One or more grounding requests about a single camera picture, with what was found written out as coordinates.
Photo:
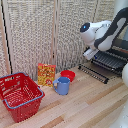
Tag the black dish rack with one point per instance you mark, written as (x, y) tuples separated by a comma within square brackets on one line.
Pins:
[(120, 45)]

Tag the beige woven screen panel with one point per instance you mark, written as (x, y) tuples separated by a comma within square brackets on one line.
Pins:
[(71, 26), (105, 11), (30, 33)]

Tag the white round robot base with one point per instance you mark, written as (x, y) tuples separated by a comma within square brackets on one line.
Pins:
[(125, 75)]

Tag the red bowl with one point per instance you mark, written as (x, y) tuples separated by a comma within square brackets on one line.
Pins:
[(68, 75)]

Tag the black oven rack tray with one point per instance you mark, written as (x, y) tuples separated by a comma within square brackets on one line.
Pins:
[(110, 61)]

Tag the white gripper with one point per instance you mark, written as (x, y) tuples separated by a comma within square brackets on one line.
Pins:
[(90, 54)]

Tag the red shopping basket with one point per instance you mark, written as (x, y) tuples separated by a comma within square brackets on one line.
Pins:
[(20, 96)]

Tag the blue mug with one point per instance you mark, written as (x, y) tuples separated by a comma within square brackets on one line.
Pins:
[(62, 86)]

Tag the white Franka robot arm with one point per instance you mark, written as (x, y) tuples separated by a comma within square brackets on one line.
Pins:
[(103, 31)]

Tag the yellow red cereal box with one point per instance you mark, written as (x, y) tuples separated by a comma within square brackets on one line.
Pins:
[(46, 75)]

